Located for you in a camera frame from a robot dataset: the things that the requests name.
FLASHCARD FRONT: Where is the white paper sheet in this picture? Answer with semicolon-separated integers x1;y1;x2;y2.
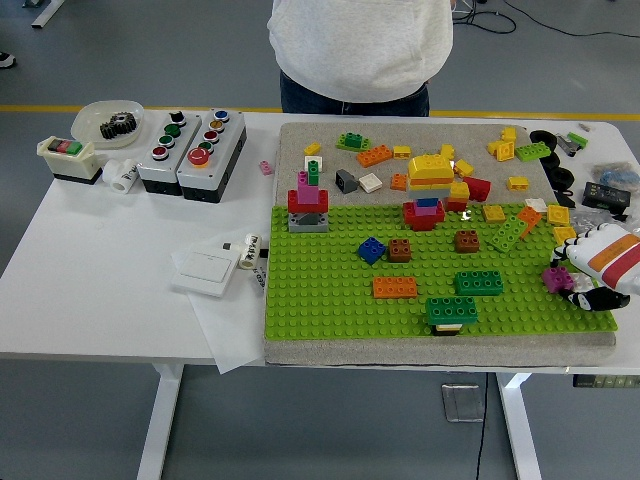
169;238;271;375

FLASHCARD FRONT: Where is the green studded baseplate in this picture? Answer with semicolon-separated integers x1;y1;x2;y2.
263;202;620;342

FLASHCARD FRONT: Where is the table height control panel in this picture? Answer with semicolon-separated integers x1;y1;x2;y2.
572;373;640;390

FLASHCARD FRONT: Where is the lime green 2x3 brick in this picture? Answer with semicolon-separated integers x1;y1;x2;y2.
515;142;553;164

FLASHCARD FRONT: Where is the dark green 2x4 brick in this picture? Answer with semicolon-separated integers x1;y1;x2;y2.
454;270;504;297
426;296;479;326

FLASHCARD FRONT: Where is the translucent white plastic dish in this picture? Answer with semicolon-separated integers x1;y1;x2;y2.
71;99;147;150

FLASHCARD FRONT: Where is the beige red-green switch box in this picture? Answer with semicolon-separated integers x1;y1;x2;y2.
37;137;104;186

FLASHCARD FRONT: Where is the red rounded brick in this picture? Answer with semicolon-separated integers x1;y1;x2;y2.
402;199;446;232

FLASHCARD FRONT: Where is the white printed label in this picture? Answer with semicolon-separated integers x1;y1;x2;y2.
248;264;270;297

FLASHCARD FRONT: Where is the plastic bag with blue part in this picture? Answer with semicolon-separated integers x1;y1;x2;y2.
591;160;640;194

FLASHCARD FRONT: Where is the white table leg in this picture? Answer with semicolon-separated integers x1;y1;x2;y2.
496;372;544;480
135;363;185;480

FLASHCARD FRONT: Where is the black digital meter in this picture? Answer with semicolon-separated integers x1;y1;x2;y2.
581;181;632;221

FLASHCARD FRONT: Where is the thin black hanging cable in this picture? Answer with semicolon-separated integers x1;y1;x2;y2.
474;372;490;480

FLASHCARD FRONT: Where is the metal floor outlet box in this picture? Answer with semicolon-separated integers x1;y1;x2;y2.
440;383;486;425

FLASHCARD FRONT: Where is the red slope brick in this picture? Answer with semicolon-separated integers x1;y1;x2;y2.
462;175;493;203

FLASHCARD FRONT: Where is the person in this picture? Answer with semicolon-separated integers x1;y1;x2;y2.
267;0;454;117

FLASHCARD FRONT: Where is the long black floor cable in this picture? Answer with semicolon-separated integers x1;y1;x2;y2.
502;0;640;39

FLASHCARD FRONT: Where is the grey-brown foam mat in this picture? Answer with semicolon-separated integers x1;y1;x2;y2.
263;122;619;369

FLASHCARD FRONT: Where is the yellow upturned 2x2 brick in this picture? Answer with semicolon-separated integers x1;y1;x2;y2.
487;139;516;163

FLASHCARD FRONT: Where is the grey metal frame foot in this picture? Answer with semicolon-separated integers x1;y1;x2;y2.
30;0;66;30

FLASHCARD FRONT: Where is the white pipe tee fitting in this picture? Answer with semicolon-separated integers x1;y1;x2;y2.
102;158;141;194

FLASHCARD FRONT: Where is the yellow orange brick stack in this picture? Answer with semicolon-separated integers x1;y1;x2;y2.
406;153;456;201

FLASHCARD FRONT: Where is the brown 2x2 brick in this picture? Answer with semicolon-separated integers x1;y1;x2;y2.
387;238;414;264
454;230;481;254

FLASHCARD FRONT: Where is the black metal gear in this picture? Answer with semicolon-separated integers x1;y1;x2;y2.
99;113;139;140

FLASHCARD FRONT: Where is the looped black floor cable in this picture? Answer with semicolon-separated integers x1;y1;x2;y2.
452;0;517;34

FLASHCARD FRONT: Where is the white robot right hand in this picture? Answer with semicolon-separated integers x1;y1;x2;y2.
549;223;640;314

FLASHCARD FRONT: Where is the green brick on lime plate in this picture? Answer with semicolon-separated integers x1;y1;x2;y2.
335;132;371;153

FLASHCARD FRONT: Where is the grey four-button control box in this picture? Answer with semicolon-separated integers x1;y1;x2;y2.
137;110;201;196

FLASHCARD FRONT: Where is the dark grey slope brick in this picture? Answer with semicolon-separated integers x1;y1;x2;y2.
335;168;359;194

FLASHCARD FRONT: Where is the grey base brick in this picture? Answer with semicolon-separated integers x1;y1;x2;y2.
288;210;330;235

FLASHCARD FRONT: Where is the pink tall brick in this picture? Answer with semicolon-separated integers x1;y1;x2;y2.
296;170;321;204

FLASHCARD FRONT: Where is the grey emergency-stop button box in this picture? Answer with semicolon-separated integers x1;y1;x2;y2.
177;109;248;204

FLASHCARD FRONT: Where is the lime green 2x4 plate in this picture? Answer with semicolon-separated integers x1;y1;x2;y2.
487;215;531;253

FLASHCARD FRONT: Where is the red wide brick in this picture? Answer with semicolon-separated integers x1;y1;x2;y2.
287;188;331;215

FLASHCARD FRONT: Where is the labelled white pipe tee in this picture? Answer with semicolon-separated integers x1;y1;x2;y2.
223;232;265;272

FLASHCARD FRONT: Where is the blue 2x2 brick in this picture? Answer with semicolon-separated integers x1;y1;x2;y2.
357;236;387;265

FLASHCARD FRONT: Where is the magenta 2x2 brick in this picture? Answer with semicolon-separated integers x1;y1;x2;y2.
541;266;576;295

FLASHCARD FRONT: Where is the orange 2x4 brick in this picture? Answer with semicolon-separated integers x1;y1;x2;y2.
372;276;418;300
356;145;395;168

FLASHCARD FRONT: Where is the white wall switch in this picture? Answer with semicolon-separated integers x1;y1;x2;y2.
171;248;240;299

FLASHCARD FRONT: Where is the orange small brick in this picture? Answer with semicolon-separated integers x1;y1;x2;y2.
517;205;543;240

